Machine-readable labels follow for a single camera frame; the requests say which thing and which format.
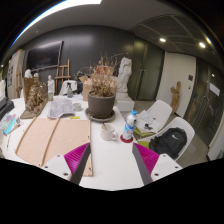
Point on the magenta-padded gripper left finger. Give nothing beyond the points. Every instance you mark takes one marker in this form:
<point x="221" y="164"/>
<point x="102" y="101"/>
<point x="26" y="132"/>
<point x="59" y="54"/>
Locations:
<point x="55" y="165"/>

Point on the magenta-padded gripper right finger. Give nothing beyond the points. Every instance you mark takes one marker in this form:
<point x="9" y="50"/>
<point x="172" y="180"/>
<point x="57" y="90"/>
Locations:
<point x="166" y="166"/>

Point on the white blue-capped drink bottle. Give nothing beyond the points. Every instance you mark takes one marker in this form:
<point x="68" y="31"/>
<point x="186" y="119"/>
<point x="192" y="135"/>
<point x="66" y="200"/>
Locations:
<point x="129" y="128"/>

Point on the black backpack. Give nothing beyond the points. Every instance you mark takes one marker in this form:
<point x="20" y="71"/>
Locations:
<point x="168" y="143"/>

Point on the green seat cushion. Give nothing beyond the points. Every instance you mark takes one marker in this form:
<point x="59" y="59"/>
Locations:
<point x="143" y="144"/>
<point x="140" y="133"/>

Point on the white chair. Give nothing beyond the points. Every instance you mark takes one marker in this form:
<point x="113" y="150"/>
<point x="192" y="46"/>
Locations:
<point x="75" y="87"/>
<point x="189" y="128"/>
<point x="161" y="108"/>

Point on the flat round red coaster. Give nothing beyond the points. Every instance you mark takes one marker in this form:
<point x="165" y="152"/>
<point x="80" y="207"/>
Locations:
<point x="126" y="141"/>

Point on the stack of books and papers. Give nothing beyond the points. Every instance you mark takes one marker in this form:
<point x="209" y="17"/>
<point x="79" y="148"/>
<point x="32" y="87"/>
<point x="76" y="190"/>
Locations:
<point x="146" y="120"/>

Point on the small yellow strip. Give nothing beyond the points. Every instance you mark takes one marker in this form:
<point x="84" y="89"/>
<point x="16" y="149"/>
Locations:
<point x="74" y="117"/>

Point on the white mug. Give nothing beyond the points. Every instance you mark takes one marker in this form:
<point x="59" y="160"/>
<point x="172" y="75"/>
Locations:
<point x="107" y="133"/>

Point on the small white bowl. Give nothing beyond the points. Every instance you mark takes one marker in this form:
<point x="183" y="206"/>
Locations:
<point x="77" y="107"/>

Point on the colourful booklets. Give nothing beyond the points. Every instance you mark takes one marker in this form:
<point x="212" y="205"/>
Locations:
<point x="8" y="123"/>

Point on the wooden stirring stick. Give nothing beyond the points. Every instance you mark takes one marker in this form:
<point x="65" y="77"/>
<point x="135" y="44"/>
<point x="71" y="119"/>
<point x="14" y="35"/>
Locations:
<point x="104" y="126"/>

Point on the grey plant saucer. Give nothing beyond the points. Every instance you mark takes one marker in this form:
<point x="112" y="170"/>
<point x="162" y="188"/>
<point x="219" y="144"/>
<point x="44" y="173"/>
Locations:
<point x="100" y="119"/>

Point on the green-labelled white bottle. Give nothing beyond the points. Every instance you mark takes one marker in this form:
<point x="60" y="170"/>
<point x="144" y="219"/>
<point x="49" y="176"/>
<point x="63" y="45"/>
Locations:
<point x="50" y="97"/>

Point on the brown carved relief sculpture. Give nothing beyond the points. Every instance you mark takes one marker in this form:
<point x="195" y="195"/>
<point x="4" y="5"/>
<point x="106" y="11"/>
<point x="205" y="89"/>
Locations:
<point x="35" y="98"/>

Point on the wooden figure sculpture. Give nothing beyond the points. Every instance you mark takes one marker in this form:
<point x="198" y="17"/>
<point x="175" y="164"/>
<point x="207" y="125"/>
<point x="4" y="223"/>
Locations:
<point x="176" y="96"/>

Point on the dried plant in grey pot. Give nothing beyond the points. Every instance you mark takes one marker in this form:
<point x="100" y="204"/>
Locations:
<point x="101" y="106"/>

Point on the black desktop device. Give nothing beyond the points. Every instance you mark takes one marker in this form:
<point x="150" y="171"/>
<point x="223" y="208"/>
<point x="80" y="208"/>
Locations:
<point x="5" y="108"/>

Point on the clear spray bottle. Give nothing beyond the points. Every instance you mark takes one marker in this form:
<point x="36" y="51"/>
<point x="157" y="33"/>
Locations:
<point x="70" y="90"/>

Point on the small white figurine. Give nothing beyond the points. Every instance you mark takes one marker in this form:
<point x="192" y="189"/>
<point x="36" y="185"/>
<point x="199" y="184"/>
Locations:
<point x="51" y="85"/>

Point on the cardboard box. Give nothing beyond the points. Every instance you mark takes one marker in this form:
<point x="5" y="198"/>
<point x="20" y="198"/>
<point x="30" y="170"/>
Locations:
<point x="85" y="90"/>

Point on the wooden easel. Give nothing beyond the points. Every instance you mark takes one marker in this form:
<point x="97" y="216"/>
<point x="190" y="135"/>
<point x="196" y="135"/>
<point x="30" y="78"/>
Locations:
<point x="62" y="71"/>

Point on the white bust sculpture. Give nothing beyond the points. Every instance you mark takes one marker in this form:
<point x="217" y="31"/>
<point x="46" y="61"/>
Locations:
<point x="28" y="73"/>

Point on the white cabinet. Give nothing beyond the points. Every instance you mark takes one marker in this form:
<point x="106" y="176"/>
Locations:
<point x="14" y="73"/>

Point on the white draped figure statue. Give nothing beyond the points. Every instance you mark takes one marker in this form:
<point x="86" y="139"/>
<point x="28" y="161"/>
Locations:
<point x="124" y="75"/>

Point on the round ceiling spotlight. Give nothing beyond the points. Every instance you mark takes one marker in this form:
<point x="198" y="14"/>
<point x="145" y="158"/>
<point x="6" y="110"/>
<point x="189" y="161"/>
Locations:
<point x="202" y="45"/>
<point x="162" y="40"/>

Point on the long ceiling light strip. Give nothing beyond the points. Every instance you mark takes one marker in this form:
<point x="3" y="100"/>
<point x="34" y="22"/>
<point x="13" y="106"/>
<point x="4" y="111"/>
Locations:
<point x="50" y="11"/>

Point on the light wooden frame panel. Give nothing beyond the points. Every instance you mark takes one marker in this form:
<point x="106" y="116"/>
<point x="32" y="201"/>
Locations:
<point x="66" y="136"/>

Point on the white statue pedestal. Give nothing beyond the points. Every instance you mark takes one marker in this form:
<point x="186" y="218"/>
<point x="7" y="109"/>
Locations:
<point x="126" y="104"/>

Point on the dark wall screen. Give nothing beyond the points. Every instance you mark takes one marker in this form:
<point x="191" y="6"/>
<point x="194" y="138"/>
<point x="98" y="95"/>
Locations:
<point x="45" y="55"/>

